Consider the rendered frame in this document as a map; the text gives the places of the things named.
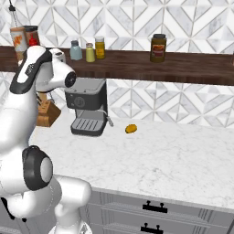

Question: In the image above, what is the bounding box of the pale yellow shaker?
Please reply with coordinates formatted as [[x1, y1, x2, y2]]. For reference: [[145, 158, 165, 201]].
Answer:
[[85, 42, 96, 63]]

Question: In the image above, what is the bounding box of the light blue shaker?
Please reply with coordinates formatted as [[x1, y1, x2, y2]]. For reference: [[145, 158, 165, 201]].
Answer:
[[69, 39, 83, 61]]

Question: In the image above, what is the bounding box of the small orange food item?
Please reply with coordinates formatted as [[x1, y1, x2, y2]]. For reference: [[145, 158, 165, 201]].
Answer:
[[124, 123, 138, 134]]

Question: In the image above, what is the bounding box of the grey coffee machine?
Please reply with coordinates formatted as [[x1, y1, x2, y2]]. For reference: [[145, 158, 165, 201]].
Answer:
[[64, 77, 114, 137]]

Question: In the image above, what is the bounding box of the wooden knife block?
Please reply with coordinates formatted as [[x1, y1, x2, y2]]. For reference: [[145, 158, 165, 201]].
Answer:
[[35, 92, 62, 128]]

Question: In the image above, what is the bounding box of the yellow spice jar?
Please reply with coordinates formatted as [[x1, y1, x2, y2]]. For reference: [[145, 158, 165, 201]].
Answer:
[[94, 36, 106, 60]]

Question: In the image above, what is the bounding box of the brown jar with label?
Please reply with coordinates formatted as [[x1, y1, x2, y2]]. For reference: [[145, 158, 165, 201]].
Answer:
[[149, 33, 167, 64]]

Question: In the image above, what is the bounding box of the grey drawer front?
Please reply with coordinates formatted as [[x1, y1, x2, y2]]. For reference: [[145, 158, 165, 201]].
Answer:
[[88, 191, 234, 228], [88, 221, 234, 234]]

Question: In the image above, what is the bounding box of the dark brown canister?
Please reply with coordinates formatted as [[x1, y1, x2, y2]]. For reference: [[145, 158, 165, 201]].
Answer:
[[24, 25, 41, 48]]

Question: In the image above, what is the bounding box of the dark wooden wall shelf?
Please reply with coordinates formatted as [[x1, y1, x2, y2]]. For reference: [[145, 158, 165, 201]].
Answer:
[[0, 45, 234, 87]]

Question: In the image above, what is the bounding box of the black drawer handle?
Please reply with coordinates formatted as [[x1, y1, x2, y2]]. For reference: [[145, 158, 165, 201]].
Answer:
[[142, 200, 169, 214], [140, 222, 165, 234]]

